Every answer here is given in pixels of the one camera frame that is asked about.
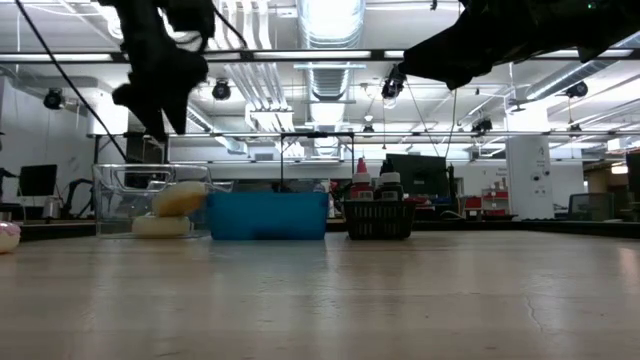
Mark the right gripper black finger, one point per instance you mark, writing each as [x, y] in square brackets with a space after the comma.
[465, 45]

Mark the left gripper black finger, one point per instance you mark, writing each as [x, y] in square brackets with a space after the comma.
[145, 100]
[187, 75]

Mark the chocolate frosted donut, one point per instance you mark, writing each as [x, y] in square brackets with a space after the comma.
[177, 200]

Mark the red food colouring bottle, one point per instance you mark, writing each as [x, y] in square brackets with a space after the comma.
[361, 187]

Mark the black mesh office chair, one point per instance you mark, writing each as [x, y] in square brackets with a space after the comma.
[590, 205]

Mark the black ceiling light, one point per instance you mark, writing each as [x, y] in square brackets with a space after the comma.
[392, 87]
[577, 90]
[221, 90]
[53, 98]
[482, 125]

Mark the clear plastic bin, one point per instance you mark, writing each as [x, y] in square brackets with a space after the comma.
[115, 200]

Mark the small black monitor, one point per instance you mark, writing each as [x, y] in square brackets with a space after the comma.
[37, 180]

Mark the large black monitor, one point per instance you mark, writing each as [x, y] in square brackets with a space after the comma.
[415, 175]

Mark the white pillar with signs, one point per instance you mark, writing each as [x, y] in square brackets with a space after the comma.
[530, 175]

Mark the red storage bins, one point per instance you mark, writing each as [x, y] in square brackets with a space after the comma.
[495, 195]

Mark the blue plastic bin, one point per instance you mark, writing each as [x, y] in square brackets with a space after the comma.
[270, 215]

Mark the black perforated plastic basket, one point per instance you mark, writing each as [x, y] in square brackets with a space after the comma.
[380, 220]

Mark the pink frosted donut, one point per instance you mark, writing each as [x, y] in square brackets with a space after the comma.
[7, 240]

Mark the background black metal frame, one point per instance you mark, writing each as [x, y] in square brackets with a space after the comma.
[316, 134]

